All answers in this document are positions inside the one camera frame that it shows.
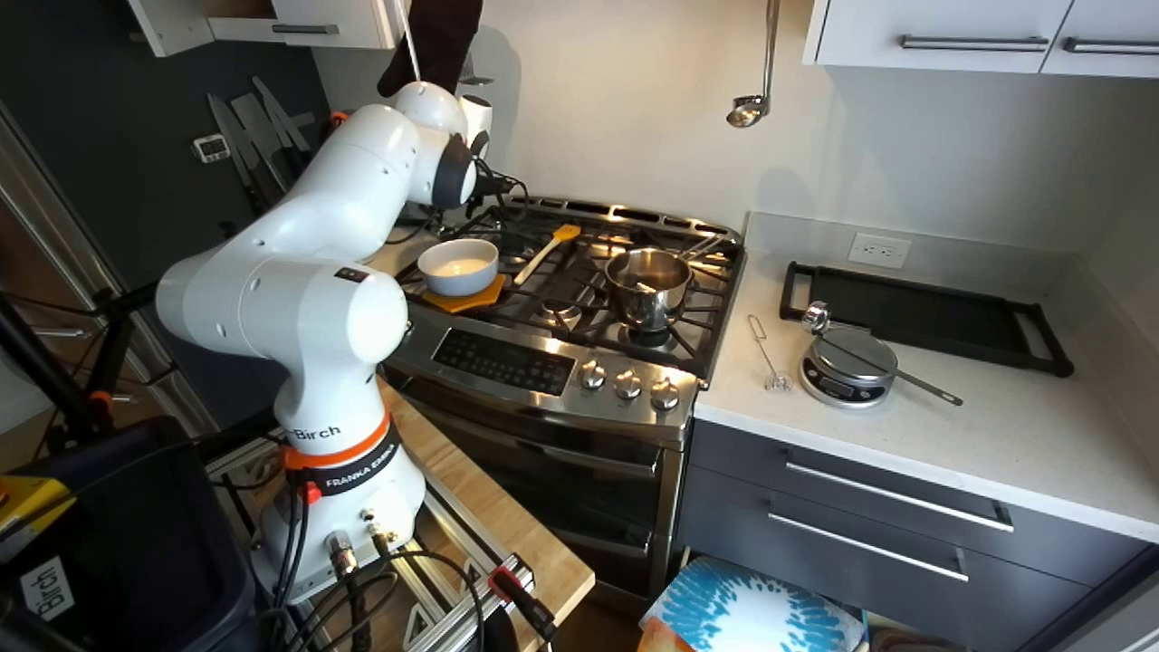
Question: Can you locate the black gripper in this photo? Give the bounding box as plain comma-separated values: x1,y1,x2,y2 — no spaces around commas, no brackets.
473,152,523,221

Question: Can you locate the white ceramic bowl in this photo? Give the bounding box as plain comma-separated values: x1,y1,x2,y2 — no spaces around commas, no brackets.
414,237,504,300

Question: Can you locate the yellow silicone trivet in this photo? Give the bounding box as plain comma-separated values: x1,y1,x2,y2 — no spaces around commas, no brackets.
414,272,513,320

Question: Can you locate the dark hanging cloth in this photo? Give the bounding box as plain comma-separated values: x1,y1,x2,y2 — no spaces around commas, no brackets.
373,0,484,103

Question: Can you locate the black cast iron stove grate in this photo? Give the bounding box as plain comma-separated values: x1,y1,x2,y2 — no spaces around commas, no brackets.
465,197,744,365

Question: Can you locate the white cabinet with open shelf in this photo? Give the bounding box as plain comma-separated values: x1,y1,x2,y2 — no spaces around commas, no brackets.
124,0,408,62

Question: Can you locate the steel kitchen knife set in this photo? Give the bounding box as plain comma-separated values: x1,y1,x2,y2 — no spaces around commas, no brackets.
201,74,317,209

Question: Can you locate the hanging silver ladle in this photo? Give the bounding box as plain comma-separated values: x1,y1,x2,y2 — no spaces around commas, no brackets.
723,0,782,129

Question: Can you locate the stainless steel gas range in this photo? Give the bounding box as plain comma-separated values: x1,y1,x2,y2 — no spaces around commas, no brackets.
381,191,751,610

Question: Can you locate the light wooden board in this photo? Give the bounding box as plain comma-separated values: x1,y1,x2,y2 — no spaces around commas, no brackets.
377,379,602,629

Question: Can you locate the wide white cabinet door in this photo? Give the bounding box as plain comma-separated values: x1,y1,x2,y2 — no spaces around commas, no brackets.
803,0,1077,78

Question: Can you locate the black tripod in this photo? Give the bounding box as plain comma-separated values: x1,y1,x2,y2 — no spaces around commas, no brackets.
0,276,185,448

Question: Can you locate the black griddle tray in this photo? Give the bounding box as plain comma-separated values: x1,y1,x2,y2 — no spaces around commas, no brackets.
776,256,1079,379

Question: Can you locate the black plastic bin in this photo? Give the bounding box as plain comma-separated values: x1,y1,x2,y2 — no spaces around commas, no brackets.
0,413,263,652

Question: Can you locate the yellow and black object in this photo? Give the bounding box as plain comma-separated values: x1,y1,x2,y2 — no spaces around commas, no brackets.
0,476,75,538

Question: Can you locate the narrow white cabinet door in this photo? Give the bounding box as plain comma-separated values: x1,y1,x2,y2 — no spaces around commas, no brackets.
1044,0,1159,82

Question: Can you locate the yellow spatula wooden handle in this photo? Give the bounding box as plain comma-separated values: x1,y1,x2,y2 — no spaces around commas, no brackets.
511,221,588,291

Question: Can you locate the silver pot with handle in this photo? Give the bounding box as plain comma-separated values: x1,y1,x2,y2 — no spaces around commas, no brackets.
603,231,728,320

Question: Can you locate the thin wire metal utensil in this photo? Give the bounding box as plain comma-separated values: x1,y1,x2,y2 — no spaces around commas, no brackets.
744,312,794,396

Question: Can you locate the grey drawer with handle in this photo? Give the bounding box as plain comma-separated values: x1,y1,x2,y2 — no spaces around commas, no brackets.
670,464,1135,652
684,416,1152,582

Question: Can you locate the white wall outlet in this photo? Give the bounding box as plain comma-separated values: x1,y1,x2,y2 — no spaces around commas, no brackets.
847,230,915,272

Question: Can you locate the black base cable bundle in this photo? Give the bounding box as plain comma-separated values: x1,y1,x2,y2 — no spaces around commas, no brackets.
201,447,403,652

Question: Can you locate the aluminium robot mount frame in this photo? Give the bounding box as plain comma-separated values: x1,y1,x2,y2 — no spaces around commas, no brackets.
240,481,536,652

